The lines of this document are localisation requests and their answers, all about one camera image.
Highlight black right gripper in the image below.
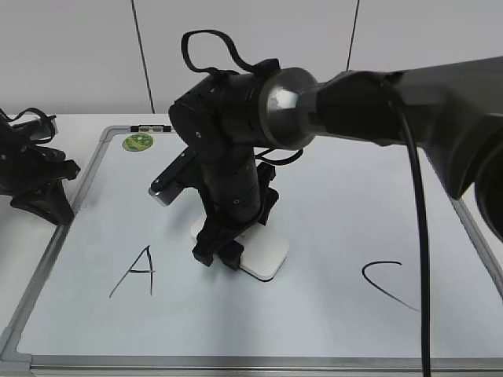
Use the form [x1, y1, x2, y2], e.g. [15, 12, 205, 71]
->
[168, 59, 280, 270]

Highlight green round magnet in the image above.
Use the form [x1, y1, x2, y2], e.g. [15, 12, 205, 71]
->
[122, 134, 154, 152]

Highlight white whiteboard eraser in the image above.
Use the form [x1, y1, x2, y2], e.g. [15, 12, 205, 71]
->
[204, 223, 289, 284]

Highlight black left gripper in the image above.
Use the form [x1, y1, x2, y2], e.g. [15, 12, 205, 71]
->
[1, 108, 80, 225]

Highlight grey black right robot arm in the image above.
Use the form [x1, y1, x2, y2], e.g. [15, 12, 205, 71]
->
[168, 57, 502, 265]

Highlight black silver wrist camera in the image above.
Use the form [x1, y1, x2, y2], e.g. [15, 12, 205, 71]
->
[149, 148, 196, 206]

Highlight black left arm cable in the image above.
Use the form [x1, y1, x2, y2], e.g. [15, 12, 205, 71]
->
[7, 109, 61, 148]

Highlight white magnetic whiteboard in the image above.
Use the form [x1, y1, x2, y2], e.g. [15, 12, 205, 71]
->
[0, 124, 503, 377]

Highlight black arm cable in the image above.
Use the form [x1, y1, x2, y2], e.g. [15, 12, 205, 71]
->
[7, 109, 61, 148]
[387, 72, 433, 377]

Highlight black looped gripper cable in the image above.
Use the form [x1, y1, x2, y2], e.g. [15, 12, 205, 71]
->
[181, 29, 304, 166]

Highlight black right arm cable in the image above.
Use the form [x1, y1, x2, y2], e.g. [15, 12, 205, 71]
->
[387, 72, 433, 377]

